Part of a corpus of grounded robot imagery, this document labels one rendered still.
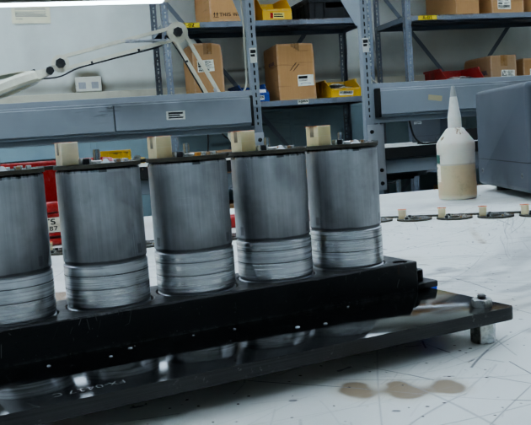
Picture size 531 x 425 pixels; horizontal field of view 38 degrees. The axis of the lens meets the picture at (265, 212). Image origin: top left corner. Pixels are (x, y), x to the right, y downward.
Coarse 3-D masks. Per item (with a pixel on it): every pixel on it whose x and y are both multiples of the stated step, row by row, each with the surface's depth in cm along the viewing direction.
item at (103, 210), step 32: (96, 160) 22; (64, 192) 22; (96, 192) 22; (128, 192) 22; (64, 224) 22; (96, 224) 22; (128, 224) 22; (64, 256) 22; (96, 256) 22; (128, 256) 22; (96, 288) 22; (128, 288) 22
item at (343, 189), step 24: (312, 168) 26; (336, 168) 25; (360, 168) 26; (312, 192) 26; (336, 192) 26; (360, 192) 26; (312, 216) 26; (336, 216) 26; (360, 216) 26; (312, 240) 27; (336, 240) 26; (360, 240) 26; (336, 264) 26; (360, 264) 26
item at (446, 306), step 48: (432, 288) 27; (192, 336) 22; (240, 336) 22; (288, 336) 22; (336, 336) 21; (384, 336) 21; (432, 336) 22; (480, 336) 23; (0, 384) 19; (48, 384) 19; (96, 384) 19; (144, 384) 18; (192, 384) 19
